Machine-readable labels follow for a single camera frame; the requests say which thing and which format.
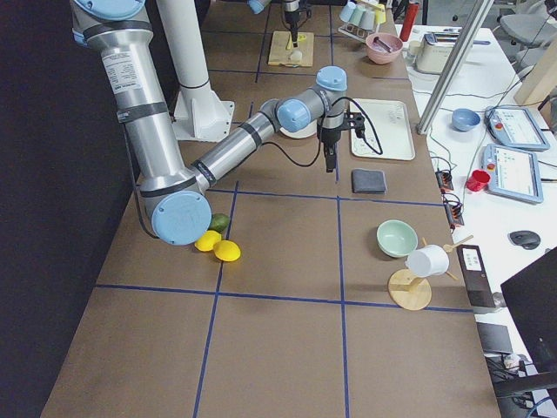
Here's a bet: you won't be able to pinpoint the green avocado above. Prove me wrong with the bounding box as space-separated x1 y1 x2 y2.
208 213 230 233

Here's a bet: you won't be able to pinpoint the yellow-green plastic knife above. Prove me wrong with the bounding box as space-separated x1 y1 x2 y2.
285 34 306 50

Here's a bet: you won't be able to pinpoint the light blue cup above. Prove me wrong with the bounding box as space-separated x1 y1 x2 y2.
339 1 357 23

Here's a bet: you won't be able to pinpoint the folded grey cloth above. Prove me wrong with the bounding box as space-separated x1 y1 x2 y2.
351 169 387 194

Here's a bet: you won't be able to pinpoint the steel black-tipped tongs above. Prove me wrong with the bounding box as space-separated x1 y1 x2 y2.
373 37 392 52

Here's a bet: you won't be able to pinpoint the grey-blue cup on rack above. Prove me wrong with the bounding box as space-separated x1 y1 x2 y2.
359 9 375 30

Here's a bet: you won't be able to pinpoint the blue teach pendant near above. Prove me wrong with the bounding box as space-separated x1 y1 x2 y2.
482 144 544 204

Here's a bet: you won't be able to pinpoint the mint cup on rack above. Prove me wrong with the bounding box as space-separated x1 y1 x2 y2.
349 4 366 26

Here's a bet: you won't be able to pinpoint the pink bowl with ice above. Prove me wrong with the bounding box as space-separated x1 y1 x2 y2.
366 32 403 64

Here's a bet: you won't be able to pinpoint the red mug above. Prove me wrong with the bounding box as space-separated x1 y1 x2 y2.
465 169 491 192

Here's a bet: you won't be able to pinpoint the beige round plate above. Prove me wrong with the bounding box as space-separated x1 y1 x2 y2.
280 123 317 139

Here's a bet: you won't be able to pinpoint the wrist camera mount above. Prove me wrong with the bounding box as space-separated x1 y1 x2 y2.
340 111 366 139

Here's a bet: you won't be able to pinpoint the wire cup rack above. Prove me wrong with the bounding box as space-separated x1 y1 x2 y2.
338 23 374 43

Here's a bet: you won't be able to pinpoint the aluminium frame post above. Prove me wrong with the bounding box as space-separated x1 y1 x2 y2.
416 0 493 135

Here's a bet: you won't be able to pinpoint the black box with label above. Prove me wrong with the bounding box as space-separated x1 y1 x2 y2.
457 245 498 314

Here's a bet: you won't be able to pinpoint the black monitor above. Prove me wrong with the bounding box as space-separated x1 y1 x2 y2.
493 247 557 401

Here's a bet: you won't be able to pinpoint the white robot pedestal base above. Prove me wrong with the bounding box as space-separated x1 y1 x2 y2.
157 0 235 143

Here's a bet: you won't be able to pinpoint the white mug on stand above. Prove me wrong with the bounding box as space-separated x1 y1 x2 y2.
405 245 449 278

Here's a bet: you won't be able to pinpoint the white bear serving tray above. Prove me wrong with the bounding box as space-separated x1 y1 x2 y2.
350 98 415 161

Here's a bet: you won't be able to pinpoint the yellow lemon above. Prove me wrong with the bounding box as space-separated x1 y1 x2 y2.
194 230 222 253
212 239 241 262

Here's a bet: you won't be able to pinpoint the orange power strip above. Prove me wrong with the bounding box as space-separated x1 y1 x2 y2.
435 169 465 230

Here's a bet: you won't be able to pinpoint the blue teach pendant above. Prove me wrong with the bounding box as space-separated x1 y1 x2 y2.
482 144 544 204
485 105 550 152

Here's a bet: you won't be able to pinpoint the yellow cup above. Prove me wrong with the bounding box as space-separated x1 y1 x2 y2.
374 4 386 29

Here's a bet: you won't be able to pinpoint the black computer mouse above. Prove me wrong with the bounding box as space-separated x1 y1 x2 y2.
508 230 540 250

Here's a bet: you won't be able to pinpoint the cream toaster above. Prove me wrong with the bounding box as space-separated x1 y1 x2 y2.
414 32 460 75

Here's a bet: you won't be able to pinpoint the yellow lemon upper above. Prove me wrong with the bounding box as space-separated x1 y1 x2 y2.
194 230 222 253

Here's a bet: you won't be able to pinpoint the mint green bowl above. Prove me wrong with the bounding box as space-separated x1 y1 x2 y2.
376 219 418 258

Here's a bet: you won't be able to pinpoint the wooden mug tree stand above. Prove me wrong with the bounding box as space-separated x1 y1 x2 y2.
388 235 473 311

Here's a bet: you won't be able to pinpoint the blue teach pendant far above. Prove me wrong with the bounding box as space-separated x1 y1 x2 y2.
485 105 550 152

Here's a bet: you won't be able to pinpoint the yellow lemon lower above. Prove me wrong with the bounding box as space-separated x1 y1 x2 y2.
212 239 241 262

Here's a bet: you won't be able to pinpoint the blue bowl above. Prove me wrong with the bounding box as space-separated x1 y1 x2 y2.
451 108 481 132

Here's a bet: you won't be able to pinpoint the red thermos bottle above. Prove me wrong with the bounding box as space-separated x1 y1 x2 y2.
399 1 419 42

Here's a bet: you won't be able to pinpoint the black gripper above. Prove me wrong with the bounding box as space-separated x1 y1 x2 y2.
319 128 340 172
285 15 300 48

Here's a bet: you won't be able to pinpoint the bamboo cutting board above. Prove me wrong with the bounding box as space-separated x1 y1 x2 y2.
268 31 314 67

